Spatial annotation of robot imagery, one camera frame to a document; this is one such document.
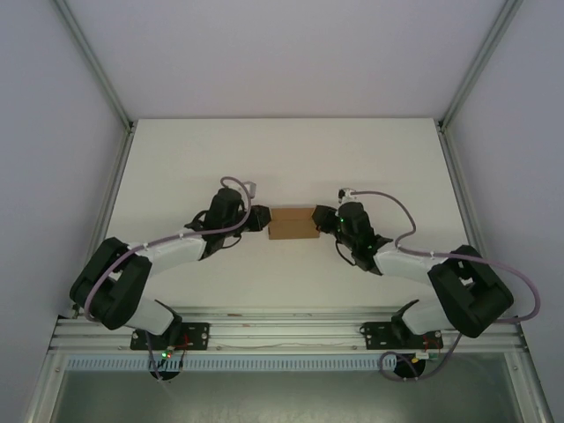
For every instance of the brown cardboard paper box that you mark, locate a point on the brown cardboard paper box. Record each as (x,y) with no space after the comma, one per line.
(293,229)

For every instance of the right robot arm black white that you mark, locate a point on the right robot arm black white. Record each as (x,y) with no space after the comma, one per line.
(471,295)

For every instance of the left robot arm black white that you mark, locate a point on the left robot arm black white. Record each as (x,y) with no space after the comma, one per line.
(114,286)

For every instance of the small circuit board with LED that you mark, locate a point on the small circuit board with LED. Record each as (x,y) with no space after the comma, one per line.
(423,355)
(166,353)

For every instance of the grey metal sheet panel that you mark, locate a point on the grey metal sheet panel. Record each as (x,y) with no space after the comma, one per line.
(282,396)

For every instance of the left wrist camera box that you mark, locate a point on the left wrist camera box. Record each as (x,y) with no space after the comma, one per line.
(251,187)

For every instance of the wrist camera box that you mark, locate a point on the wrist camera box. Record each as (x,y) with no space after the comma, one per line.
(251,187)
(344,193)

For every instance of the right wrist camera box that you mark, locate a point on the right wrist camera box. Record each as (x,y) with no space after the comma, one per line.
(344,193)

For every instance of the aluminium mounting rail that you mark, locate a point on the aluminium mounting rail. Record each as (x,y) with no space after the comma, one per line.
(286,330)

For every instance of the aluminium table side rail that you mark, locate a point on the aluminium table side rail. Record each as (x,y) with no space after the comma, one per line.
(116,180)
(454,176)

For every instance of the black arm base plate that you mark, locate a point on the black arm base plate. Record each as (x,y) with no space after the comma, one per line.
(196,335)
(374,335)

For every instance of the aluminium frame post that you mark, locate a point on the aluminium frame post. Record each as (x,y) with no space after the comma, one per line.
(94,61)
(478,61)

